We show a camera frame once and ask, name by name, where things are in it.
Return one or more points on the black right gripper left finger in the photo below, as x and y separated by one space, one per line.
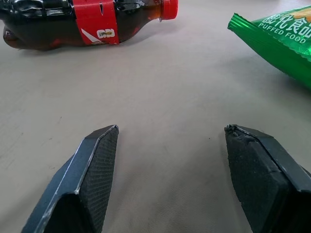
82 174

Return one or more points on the cola bottle with red label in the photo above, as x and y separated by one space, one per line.
58 21

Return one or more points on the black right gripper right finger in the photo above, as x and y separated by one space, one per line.
262 174

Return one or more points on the green puffed food bag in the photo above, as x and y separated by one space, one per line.
281 43

